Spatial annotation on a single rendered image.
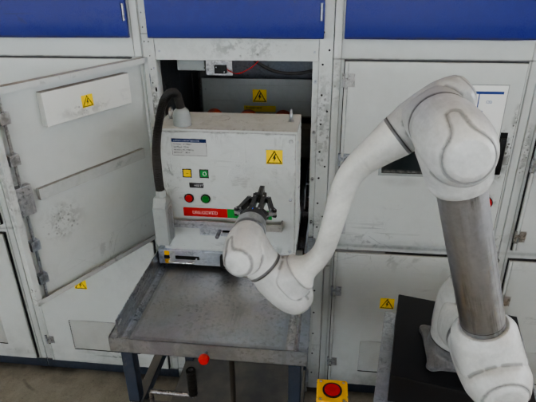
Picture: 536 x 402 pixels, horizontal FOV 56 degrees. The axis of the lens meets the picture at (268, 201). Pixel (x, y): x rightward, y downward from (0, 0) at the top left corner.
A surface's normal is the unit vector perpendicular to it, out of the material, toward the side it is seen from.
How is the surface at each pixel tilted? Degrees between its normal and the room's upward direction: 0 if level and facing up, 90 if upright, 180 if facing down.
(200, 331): 0
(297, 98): 90
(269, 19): 90
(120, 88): 90
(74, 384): 0
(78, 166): 90
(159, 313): 0
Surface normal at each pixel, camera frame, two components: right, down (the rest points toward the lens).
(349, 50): -0.11, 0.44
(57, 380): -0.01, -0.90
